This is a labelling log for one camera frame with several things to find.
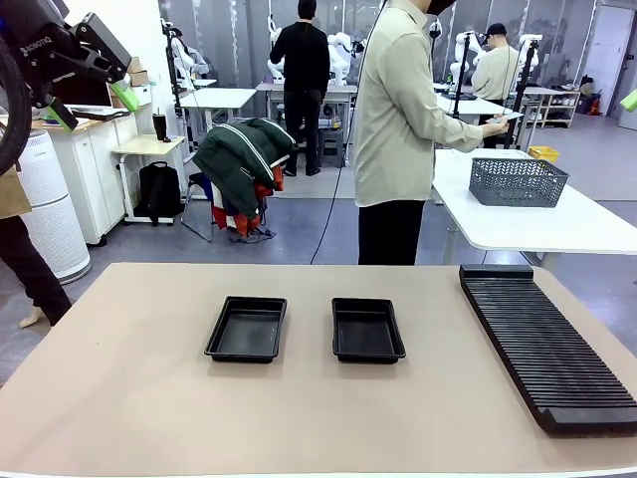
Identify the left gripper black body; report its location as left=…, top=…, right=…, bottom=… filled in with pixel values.
left=0, top=0, right=84, bottom=108

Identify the black ESD tray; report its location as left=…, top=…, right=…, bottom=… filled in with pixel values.
left=203, top=296, right=289, bottom=364
left=330, top=297, right=407, bottom=364

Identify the person's right forearm beige sleeve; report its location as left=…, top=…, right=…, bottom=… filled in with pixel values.
left=427, top=117, right=487, bottom=154

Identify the black computer monitor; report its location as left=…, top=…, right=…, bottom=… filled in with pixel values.
left=52, top=74, right=113, bottom=109

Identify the black keyboard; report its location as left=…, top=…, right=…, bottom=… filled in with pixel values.
left=67, top=104, right=132, bottom=121

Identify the wooden shelf rack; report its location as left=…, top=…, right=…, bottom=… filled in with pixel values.
left=536, top=87, right=581, bottom=128

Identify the white cabinet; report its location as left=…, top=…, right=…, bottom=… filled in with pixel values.
left=47, top=113, right=140, bottom=246

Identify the seated person in grey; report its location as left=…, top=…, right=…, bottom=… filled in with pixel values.
left=171, top=29, right=213, bottom=77

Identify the small wooden side table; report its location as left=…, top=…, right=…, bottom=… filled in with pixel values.
left=111, top=133, right=188, bottom=225

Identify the yellow bin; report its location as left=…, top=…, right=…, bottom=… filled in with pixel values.
left=527, top=145, right=560, bottom=164

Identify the white background table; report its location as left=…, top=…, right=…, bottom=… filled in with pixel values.
left=178, top=88, right=258, bottom=134
left=432, top=92, right=514, bottom=126

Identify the black backpack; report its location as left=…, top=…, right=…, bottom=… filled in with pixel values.
left=133, top=161, right=184, bottom=226

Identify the person with black cap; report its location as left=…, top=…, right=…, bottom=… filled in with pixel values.
left=470, top=23, right=522, bottom=149

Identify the grey plastic basket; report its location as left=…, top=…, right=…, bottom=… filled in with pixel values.
left=468, top=157, right=570, bottom=208

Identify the person in dark trousers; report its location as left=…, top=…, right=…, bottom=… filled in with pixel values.
left=0, top=163, right=74, bottom=330

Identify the dark green jacket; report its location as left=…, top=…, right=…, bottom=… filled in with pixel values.
left=192, top=118, right=299, bottom=218

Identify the person in black clothes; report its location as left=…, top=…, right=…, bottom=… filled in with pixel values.
left=269, top=0, right=332, bottom=178

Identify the person in beige shirt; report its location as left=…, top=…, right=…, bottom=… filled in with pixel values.
left=351, top=0, right=512, bottom=266

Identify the grey background workbench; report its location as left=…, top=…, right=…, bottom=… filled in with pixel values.
left=256, top=82, right=359, bottom=150

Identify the grey step stool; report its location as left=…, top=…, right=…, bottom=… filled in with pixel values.
left=318, top=127, right=345, bottom=168

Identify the black slotted board rack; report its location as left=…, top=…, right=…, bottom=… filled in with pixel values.
left=458, top=264, right=637, bottom=437

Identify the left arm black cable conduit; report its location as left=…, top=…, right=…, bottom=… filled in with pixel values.
left=0, top=34, right=34, bottom=175

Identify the black camera stand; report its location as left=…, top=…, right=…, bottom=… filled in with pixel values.
left=505, top=39, right=541, bottom=149

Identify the metal frame chair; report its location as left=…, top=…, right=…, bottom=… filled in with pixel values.
left=179, top=171, right=275, bottom=244

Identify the black hanging cable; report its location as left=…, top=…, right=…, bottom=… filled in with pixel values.
left=309, top=0, right=389, bottom=266

